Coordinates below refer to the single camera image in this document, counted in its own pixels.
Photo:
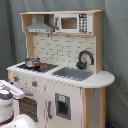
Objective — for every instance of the white toy microwave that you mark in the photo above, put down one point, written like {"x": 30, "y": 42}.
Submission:
{"x": 73, "y": 23}

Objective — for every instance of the red stove knob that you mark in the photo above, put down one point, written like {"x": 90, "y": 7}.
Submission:
{"x": 16, "y": 78}
{"x": 34, "y": 83}

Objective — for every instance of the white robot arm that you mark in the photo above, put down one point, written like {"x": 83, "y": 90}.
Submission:
{"x": 9, "y": 93}

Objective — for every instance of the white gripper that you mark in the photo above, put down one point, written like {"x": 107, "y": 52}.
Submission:
{"x": 17, "y": 93}

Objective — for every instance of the right red stove knob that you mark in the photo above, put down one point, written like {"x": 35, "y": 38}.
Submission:
{"x": 34, "y": 83}

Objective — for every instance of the white oven door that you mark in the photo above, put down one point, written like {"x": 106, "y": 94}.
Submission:
{"x": 32, "y": 105}

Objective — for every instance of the silver metal pot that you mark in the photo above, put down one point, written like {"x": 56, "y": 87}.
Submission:
{"x": 32, "y": 62}

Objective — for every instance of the white cabinet door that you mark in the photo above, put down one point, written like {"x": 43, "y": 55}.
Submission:
{"x": 64, "y": 106}

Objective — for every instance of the left red stove knob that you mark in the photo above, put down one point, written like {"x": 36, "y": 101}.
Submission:
{"x": 16, "y": 78}

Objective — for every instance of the black toy stovetop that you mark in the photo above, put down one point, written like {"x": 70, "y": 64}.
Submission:
{"x": 43, "y": 67}

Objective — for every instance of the grey toy sink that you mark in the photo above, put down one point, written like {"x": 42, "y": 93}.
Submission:
{"x": 71, "y": 73}

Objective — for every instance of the black toy faucet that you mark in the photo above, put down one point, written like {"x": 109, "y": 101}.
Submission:
{"x": 82, "y": 64}

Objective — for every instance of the wooden toy kitchen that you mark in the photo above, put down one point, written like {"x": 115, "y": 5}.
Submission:
{"x": 62, "y": 49}

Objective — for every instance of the grey range hood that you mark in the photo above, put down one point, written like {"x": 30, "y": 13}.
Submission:
{"x": 39, "y": 26}

